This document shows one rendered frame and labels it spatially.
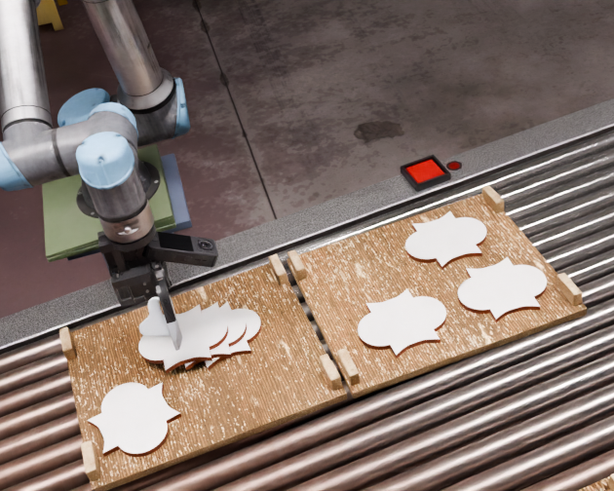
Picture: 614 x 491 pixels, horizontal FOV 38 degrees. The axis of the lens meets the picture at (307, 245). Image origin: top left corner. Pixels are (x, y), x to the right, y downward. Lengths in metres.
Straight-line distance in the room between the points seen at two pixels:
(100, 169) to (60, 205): 0.78
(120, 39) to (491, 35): 2.72
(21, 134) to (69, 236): 0.57
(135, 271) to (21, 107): 0.30
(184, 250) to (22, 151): 0.28
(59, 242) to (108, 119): 0.61
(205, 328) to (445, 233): 0.47
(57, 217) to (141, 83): 0.39
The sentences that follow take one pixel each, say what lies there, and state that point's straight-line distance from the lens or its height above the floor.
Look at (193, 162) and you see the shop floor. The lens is 3.64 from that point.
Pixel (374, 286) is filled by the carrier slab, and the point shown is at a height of 0.94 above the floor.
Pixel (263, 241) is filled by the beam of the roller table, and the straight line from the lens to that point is 1.73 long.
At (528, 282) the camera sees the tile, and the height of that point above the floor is 0.95.
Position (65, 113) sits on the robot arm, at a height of 1.12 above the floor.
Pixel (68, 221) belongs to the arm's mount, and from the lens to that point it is 1.97.
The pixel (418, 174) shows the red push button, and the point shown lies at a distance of 1.81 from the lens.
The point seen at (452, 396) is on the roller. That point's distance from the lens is 1.41.
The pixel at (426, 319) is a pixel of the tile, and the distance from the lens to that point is 1.48.
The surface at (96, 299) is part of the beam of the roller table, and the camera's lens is 1.72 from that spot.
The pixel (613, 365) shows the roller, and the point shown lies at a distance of 1.46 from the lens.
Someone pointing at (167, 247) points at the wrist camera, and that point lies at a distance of 1.36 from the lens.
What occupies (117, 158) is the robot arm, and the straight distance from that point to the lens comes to 1.25.
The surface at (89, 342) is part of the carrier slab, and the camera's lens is 1.61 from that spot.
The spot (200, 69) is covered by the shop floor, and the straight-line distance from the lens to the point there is 4.27.
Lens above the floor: 2.02
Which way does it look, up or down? 41 degrees down
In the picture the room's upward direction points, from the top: 11 degrees counter-clockwise
